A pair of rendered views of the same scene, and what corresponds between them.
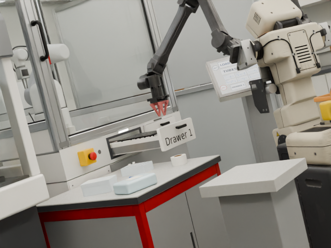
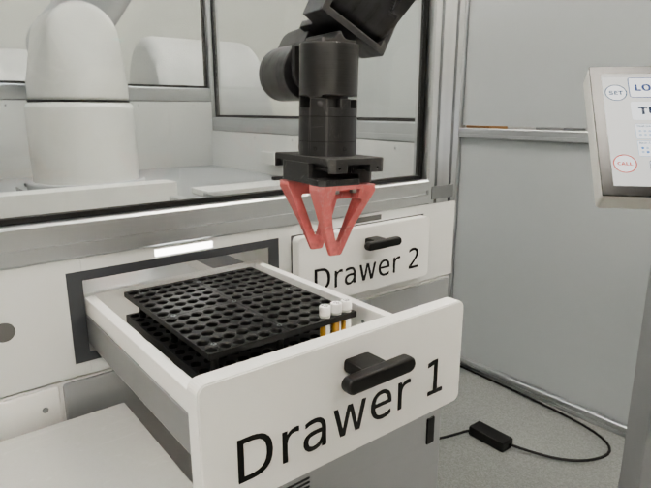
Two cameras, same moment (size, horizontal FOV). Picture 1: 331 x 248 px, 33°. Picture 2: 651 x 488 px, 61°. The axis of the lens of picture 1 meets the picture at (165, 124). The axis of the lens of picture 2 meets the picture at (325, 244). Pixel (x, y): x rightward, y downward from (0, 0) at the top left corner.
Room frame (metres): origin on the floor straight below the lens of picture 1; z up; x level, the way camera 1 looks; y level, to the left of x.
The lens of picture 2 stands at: (2.26, -0.14, 1.11)
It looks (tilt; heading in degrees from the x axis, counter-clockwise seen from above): 14 degrees down; 16
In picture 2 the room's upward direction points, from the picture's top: straight up
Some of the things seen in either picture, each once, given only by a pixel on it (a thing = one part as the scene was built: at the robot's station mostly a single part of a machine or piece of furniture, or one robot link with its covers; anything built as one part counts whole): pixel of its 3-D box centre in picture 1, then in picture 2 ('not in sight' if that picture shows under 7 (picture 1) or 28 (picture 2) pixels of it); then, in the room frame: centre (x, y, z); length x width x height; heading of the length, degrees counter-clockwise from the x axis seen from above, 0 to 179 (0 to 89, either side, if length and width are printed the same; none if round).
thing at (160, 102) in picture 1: (160, 107); (327, 207); (2.79, 0.00, 1.02); 0.07 x 0.07 x 0.09; 51
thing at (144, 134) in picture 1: (145, 139); (235, 326); (2.80, 0.12, 0.87); 0.22 x 0.18 x 0.06; 54
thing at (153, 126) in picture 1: (161, 130); (366, 258); (3.13, 0.03, 0.87); 0.29 x 0.02 x 0.11; 144
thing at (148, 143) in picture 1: (144, 141); (232, 328); (2.81, 0.13, 0.86); 0.40 x 0.26 x 0.06; 54
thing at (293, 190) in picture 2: (159, 107); (324, 206); (2.79, 0.01, 1.02); 0.07 x 0.07 x 0.09; 51
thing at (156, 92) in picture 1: (156, 93); (327, 136); (2.79, 0.00, 1.09); 0.10 x 0.07 x 0.07; 51
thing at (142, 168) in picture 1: (137, 169); not in sight; (2.49, 0.17, 0.78); 0.12 x 0.08 x 0.04; 62
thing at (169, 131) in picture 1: (177, 134); (348, 390); (2.68, -0.04, 0.87); 0.29 x 0.02 x 0.11; 144
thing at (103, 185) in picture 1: (99, 185); not in sight; (2.22, 0.32, 0.79); 0.13 x 0.09 x 0.05; 74
